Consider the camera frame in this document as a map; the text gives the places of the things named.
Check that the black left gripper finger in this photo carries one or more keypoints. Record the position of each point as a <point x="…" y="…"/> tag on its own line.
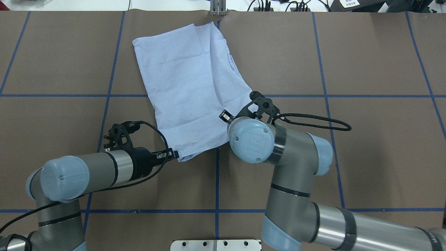
<point x="170" y="155"/>

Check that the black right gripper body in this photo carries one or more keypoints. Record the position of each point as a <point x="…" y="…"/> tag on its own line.
<point x="226" y="116"/>

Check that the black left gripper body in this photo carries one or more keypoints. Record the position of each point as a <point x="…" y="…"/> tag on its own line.
<point x="141" y="163"/>

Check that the light blue striped shirt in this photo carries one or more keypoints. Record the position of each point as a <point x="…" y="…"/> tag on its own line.
<point x="190" y="77"/>

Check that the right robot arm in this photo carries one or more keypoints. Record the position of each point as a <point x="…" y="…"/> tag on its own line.
<point x="291" y="218"/>

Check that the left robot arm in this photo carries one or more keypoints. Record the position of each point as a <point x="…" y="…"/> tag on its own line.
<point x="57" y="186"/>

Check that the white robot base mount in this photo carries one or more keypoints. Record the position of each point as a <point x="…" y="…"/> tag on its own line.
<point x="217" y="245"/>

